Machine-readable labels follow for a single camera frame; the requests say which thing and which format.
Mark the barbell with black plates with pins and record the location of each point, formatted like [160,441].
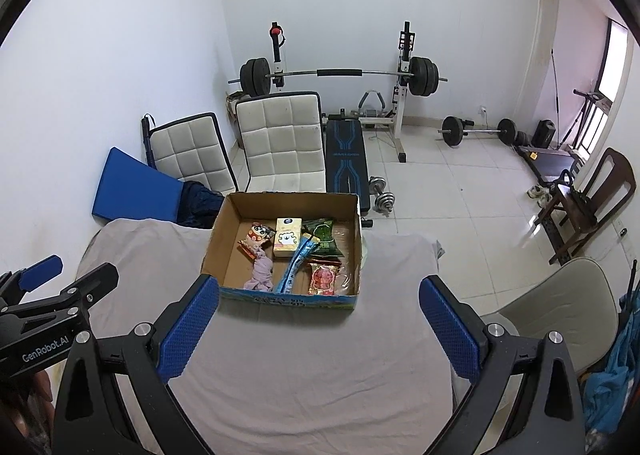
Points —
[340,72]

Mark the pair of white shoes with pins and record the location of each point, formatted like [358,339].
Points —
[539,195]

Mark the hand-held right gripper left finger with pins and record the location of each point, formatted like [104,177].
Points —
[190,330]

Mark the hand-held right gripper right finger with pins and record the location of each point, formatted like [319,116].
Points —
[450,330]

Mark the chrome dumbbell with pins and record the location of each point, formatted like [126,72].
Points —
[385,201]
[377,184]

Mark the window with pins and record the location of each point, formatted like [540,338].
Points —
[612,65]

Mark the red snack packet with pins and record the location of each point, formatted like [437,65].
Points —
[324,280]

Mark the grey plastic chair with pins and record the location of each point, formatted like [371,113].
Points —
[555,315]

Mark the pinkish grey cloth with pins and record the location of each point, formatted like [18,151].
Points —
[262,270]

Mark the brown wooden chair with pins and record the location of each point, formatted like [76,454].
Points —
[612,175]

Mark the long blue packet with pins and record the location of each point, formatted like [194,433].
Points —
[292,267]

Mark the black speaker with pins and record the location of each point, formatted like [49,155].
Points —
[542,134]

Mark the thin metal bar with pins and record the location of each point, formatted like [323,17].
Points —
[554,95]

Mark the black rod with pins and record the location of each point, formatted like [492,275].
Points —
[146,135]

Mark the blue mat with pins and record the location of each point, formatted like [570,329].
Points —
[132,185]

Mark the blue clothing on rack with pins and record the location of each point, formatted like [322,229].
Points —
[615,375]

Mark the small cardboard box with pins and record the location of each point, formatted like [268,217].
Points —
[235,107]

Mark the yellow tissue pack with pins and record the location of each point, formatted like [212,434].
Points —
[287,240]

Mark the cartoon snack packet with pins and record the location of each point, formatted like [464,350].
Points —
[255,235]

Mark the small barbell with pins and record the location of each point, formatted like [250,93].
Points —
[480,131]

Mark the treadmill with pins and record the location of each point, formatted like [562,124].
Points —
[550,162]

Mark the black and blue bench pad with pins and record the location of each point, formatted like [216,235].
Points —
[345,155]

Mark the printed cardboard box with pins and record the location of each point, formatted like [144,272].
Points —
[230,262]

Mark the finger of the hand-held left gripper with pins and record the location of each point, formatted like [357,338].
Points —
[42,270]
[100,280]

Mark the white weight rack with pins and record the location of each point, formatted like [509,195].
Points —
[400,120]

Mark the green snack packet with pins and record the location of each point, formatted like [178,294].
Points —
[325,235]

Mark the dark blue cloth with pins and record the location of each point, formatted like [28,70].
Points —
[197,205]

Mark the white padded chair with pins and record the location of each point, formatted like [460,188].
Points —
[277,140]
[187,150]

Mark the person's left hand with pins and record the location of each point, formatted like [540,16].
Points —
[37,400]

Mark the black poles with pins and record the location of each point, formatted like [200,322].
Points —
[631,285]

